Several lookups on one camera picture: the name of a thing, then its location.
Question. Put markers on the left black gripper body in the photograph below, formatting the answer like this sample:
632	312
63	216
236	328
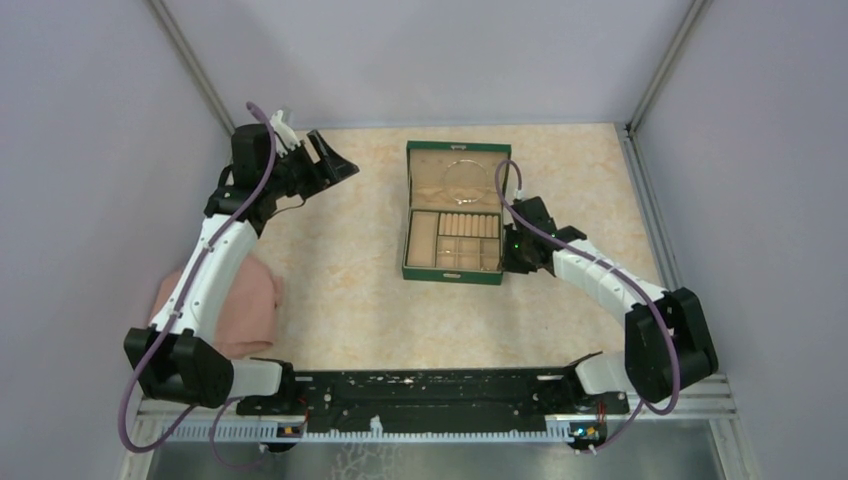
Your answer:
297	171

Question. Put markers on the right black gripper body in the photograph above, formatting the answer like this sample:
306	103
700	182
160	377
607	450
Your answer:
515	256

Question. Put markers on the green jewelry box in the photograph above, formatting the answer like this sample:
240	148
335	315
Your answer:
458	177

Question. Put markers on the green jewelry tray insert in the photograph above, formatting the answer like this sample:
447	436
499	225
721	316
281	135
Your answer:
454	242

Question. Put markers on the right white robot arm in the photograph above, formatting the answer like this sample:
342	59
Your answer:
668	346

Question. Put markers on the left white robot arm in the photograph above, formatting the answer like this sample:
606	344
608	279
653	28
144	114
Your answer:
174	358

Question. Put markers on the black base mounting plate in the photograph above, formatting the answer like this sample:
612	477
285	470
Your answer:
437	401

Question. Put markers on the pink cloth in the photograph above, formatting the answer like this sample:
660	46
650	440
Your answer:
247	322

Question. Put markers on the white cable duct strip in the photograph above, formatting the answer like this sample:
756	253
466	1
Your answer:
236	431

